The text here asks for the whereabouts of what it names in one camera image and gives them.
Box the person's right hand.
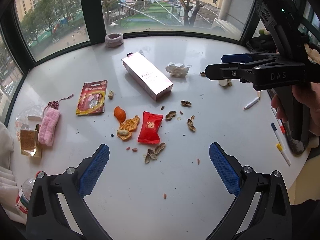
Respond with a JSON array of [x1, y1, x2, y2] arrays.
[[271, 82, 320, 136]]

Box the small white green bottle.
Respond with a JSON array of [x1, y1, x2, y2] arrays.
[[219, 79, 233, 87]]

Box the clear bottle red label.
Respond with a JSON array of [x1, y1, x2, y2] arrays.
[[15, 178, 36, 215]]

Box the white crayon stick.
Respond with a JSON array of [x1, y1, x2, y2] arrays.
[[243, 96, 260, 111]]

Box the crumpled white tissue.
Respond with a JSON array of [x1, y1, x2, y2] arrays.
[[165, 62, 191, 78]]

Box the white sheer curtain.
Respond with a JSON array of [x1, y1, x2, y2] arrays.
[[0, 123, 26, 225]]

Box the white pen red blue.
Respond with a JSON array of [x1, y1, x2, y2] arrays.
[[271, 122, 285, 150]]

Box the white yellow pen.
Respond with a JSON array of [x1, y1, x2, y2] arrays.
[[276, 143, 291, 166]]

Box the gold foil box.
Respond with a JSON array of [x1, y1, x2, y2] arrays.
[[20, 124, 42, 158]]

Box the long white pink box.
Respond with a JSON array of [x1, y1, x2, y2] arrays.
[[121, 52, 174, 101]]

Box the pink fuzzy pouch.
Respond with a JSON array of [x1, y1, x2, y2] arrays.
[[38, 94, 74, 147]]

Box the red snack packet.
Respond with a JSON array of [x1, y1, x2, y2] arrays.
[[137, 111, 163, 144]]

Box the orange peel pieces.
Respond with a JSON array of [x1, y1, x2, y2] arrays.
[[114, 106, 140, 141]]

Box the pink hair scrunchie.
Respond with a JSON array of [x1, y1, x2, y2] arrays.
[[105, 33, 124, 48]]

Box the red yellow battery pack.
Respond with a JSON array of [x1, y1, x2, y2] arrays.
[[76, 80, 107, 115]]

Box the black window frame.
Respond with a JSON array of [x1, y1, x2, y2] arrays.
[[0, 0, 320, 123]]

